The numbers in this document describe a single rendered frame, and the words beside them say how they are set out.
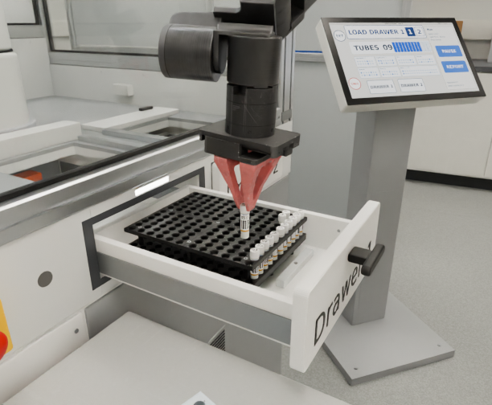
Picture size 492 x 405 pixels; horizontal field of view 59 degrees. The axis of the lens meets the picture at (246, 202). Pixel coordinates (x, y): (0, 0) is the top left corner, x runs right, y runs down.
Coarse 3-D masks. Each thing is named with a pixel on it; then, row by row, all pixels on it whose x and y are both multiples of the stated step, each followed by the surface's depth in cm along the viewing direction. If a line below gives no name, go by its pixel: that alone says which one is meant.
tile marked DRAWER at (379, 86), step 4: (368, 80) 131; (372, 80) 131; (376, 80) 132; (380, 80) 132; (384, 80) 132; (388, 80) 133; (392, 80) 133; (368, 84) 130; (372, 84) 131; (376, 84) 131; (380, 84) 132; (384, 84) 132; (388, 84) 132; (392, 84) 133; (372, 88) 130; (376, 88) 131; (380, 88) 131; (384, 88) 131; (388, 88) 132; (392, 88) 132; (372, 92) 130; (376, 92) 130; (380, 92) 131; (384, 92) 131; (388, 92) 131; (392, 92) 132; (396, 92) 132
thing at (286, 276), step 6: (306, 252) 69; (312, 252) 69; (300, 258) 67; (306, 258) 67; (294, 264) 65; (300, 264) 65; (288, 270) 64; (294, 270) 64; (282, 276) 62; (288, 276) 62; (276, 282) 62; (282, 282) 61; (288, 282) 62
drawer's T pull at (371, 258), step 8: (360, 248) 57; (376, 248) 57; (384, 248) 58; (352, 256) 55; (360, 256) 55; (368, 256) 55; (376, 256) 55; (360, 264) 55; (368, 264) 53; (376, 264) 55; (368, 272) 52
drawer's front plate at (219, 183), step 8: (280, 160) 109; (216, 168) 85; (280, 168) 110; (216, 176) 86; (272, 176) 107; (280, 176) 111; (216, 184) 86; (224, 184) 88; (264, 184) 104; (224, 192) 88
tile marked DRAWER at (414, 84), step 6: (414, 78) 136; (420, 78) 137; (402, 84) 134; (408, 84) 134; (414, 84) 135; (420, 84) 136; (402, 90) 133; (408, 90) 134; (414, 90) 134; (420, 90) 135; (426, 90) 136
